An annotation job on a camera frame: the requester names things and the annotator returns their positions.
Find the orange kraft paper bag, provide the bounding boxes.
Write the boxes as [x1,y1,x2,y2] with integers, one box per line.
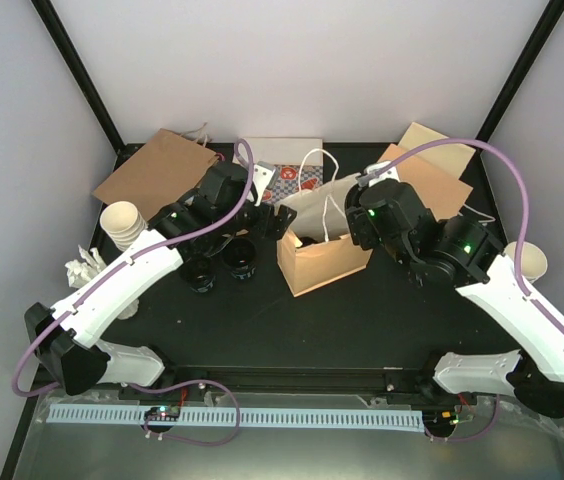
[275,175,371,297]

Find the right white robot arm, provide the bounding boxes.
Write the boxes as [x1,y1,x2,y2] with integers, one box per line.
[344,178,564,418]

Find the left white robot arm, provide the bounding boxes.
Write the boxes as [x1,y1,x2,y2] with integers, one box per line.
[24,161,296,399]

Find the checkered printed paper bag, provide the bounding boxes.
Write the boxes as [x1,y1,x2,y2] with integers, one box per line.
[245,137,324,204]

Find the orange flat bag right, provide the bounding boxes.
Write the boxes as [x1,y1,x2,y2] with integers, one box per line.
[397,145,474,220]

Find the tan flat paper bag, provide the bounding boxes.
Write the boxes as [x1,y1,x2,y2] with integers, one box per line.
[399,121,477,180]

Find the brown flat paper bag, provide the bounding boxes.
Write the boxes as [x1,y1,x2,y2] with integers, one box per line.
[93,129,216,220]

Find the left stack of paper cups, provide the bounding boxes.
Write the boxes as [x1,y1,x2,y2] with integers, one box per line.
[99,201,147,252]

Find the stack of paper cups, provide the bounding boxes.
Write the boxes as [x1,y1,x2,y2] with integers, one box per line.
[99,201,147,252]
[521,242,548,284]

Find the right stack of paper cups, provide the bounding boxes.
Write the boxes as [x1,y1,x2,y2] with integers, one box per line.
[521,242,548,284]

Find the bundle of wrapped straws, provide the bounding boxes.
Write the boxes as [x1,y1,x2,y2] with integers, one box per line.
[64,244,139,321]

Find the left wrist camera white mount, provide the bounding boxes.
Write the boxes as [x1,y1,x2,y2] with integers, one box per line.
[253,162,279,206]

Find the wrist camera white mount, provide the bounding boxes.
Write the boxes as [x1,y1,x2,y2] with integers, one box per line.
[356,161,400,188]
[253,162,279,206]

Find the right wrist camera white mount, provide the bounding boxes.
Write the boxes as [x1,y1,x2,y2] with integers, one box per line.
[356,161,400,188]

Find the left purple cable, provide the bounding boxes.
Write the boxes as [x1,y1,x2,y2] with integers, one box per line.
[10,138,256,446]

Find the purple cable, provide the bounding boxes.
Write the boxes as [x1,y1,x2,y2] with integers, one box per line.
[356,138,564,444]
[10,138,256,446]

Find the right black frame post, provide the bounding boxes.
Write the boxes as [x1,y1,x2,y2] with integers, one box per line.
[472,0,564,149]

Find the black frame post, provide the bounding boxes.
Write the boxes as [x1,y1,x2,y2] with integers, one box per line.
[31,0,125,154]
[472,0,564,149]

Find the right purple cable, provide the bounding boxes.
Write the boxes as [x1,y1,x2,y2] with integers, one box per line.
[356,138,564,444]

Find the blue slotted cable duct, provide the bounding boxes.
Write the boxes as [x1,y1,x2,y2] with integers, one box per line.
[46,404,425,433]

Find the left black frame post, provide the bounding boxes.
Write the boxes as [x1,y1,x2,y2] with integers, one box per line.
[31,0,125,154]

